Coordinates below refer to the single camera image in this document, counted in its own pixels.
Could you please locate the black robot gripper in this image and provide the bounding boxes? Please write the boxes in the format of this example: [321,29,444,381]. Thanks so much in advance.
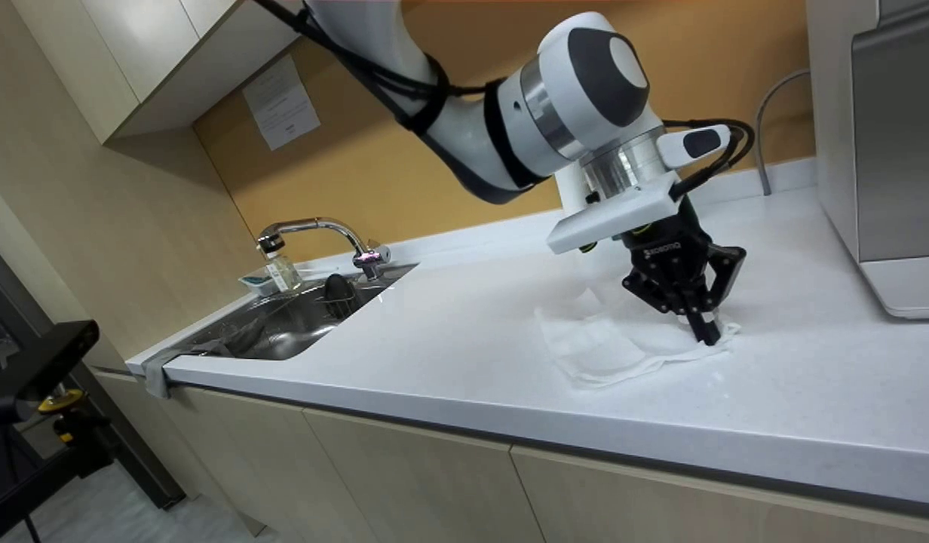
[621,201,744,348]

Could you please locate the white paper towel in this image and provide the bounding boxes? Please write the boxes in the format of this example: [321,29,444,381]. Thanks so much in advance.
[532,288,742,388]

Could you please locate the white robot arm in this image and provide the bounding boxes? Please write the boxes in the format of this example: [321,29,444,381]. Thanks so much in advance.
[301,0,751,343]

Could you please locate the white countertop appliance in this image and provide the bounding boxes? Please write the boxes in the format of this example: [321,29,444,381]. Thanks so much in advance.
[805,0,929,321]

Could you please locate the stainless steel sink basin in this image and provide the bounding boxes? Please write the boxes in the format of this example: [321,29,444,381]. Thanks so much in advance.
[169,263,410,362]

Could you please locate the beige lower cabinet fronts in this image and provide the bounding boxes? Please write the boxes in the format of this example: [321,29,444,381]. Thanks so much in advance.
[101,370,929,543]

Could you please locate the chrome sink faucet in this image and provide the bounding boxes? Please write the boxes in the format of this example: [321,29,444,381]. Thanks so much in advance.
[258,216,390,274]

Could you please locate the black cart with yellow clamp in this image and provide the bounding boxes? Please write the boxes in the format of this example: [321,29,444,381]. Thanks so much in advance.
[0,318,115,543]

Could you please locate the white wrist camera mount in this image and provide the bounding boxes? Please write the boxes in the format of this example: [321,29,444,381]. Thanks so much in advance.
[546,124,732,253]

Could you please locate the grey appliance cable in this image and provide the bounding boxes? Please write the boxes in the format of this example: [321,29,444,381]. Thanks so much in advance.
[751,65,814,198]

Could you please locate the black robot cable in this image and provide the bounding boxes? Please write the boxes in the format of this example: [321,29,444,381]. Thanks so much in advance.
[252,0,761,206]

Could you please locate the white paper wall notice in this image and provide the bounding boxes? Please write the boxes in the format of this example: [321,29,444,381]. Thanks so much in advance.
[244,53,321,152]

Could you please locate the cream upper wall cabinet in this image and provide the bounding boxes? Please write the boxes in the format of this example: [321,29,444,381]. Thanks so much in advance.
[10,0,299,146]

